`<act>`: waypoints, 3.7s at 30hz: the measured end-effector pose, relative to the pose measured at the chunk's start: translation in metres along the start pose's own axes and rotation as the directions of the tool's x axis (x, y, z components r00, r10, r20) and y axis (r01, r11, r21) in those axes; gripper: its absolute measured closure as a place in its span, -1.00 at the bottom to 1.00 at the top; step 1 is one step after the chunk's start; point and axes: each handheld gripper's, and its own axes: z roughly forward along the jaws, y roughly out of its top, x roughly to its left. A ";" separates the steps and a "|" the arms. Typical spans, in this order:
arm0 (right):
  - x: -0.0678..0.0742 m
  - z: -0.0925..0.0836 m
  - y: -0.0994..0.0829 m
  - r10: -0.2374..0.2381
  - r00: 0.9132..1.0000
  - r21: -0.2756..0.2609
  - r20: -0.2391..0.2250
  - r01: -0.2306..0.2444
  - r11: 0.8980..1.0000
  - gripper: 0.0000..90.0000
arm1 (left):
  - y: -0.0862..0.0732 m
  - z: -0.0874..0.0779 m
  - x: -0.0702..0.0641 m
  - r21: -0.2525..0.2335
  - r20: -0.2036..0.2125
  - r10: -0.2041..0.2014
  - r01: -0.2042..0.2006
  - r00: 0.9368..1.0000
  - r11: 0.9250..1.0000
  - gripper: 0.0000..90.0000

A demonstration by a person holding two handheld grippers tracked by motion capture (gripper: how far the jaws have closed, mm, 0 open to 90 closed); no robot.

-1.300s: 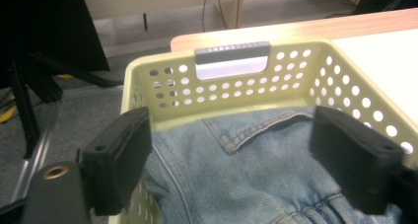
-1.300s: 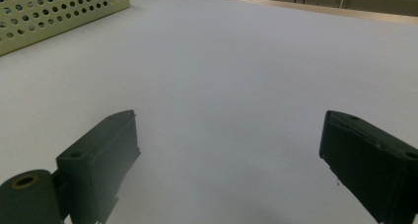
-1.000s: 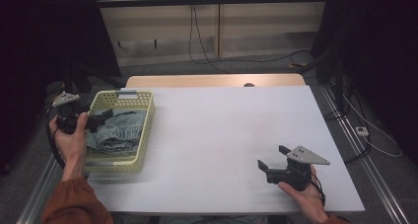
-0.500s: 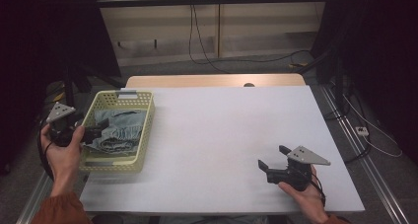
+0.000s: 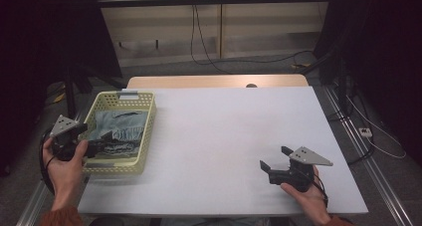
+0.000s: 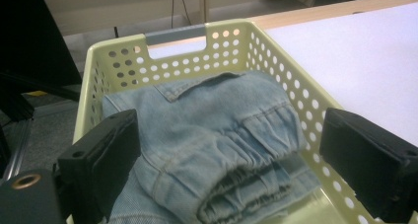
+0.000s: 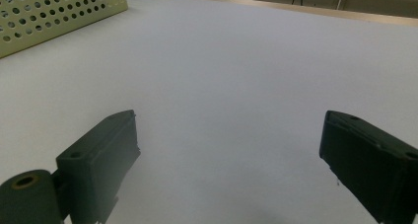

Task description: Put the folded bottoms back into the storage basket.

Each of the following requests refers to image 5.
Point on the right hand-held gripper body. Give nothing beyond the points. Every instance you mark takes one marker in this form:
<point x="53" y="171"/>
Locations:
<point x="303" y="156"/>

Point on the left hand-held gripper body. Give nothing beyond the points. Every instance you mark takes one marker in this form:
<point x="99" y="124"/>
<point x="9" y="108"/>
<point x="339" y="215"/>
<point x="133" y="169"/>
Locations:
<point x="64" y="126"/>

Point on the light blue jeans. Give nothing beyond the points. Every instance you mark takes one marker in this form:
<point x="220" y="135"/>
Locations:
<point x="126" y="123"/>

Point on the pale yellow perforated plastic basket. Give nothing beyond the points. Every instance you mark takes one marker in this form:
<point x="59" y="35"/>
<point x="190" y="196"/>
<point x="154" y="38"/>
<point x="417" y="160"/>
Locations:
<point x="146" y="136"/>

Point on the person's right hand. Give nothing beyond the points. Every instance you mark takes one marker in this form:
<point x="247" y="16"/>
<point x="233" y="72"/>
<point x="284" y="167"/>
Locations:
<point x="312" y="202"/>

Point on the person's left hand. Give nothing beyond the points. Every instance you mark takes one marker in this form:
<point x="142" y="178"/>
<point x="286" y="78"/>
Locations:
<point x="64" y="179"/>

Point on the yellow floor tape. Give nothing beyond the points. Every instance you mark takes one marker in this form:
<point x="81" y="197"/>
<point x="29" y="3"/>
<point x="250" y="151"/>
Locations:
<point x="58" y="98"/>
<point x="301" y="66"/>

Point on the black metal stand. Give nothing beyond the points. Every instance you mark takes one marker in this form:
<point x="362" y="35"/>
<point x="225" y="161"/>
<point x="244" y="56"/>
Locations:
<point x="341" y="86"/>
<point x="69" y="93"/>

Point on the white table mat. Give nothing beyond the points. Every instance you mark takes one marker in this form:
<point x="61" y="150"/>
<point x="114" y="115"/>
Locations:
<point x="232" y="136"/>

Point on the white power strip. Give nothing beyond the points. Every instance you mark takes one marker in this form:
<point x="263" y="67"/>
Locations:
<point x="365" y="132"/>

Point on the dark table grommet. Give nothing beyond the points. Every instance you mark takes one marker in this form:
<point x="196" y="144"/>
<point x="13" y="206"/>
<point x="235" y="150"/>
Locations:
<point x="251" y="85"/>

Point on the dark curtain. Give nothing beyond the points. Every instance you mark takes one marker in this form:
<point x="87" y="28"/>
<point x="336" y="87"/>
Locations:
<point x="40" y="37"/>
<point x="384" y="53"/>

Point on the black horizontal bar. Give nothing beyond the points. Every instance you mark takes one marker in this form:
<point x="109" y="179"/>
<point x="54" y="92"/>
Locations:
<point x="232" y="0"/>

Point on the aluminium floor rail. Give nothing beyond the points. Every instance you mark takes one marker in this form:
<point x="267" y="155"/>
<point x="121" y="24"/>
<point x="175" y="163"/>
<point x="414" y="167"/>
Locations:
<point x="33" y="204"/>
<point x="375" y="173"/>

